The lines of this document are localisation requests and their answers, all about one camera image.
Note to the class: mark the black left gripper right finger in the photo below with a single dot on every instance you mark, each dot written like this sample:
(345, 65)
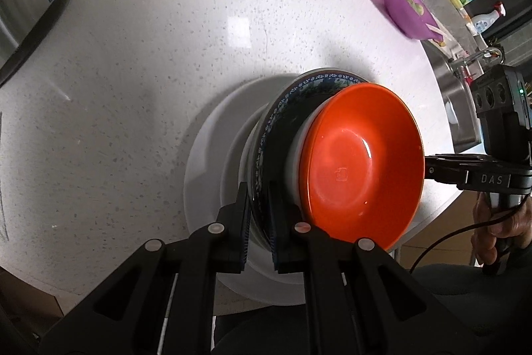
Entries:
(302, 247)

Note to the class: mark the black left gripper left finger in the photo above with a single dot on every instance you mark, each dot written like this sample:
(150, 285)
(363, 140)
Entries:
(219, 247)

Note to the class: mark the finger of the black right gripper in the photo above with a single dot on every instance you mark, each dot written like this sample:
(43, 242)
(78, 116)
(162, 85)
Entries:
(455, 169)

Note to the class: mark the blue floral green bowl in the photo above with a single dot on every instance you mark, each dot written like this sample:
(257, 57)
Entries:
(274, 135)

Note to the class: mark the orange plastic bowl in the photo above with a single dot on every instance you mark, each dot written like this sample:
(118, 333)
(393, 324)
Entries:
(362, 166)

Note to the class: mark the white ceramic bowl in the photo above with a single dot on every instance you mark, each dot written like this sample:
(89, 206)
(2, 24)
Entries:
(291, 173)

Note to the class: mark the person's right hand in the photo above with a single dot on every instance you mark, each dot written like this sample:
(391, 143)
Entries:
(516, 229)

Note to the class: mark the stainless steel sink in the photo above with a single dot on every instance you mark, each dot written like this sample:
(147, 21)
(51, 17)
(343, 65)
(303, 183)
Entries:
(458, 102)

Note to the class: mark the chrome faucet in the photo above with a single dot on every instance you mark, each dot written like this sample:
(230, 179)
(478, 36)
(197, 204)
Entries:
(489, 54)

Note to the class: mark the white spray bottle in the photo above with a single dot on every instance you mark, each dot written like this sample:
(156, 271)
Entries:
(482, 22)

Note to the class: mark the white plate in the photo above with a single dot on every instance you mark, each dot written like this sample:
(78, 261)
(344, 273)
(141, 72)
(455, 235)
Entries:
(212, 177)

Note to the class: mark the purple plastic bowl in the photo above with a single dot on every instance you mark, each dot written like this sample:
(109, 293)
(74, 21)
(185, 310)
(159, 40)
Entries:
(414, 19)

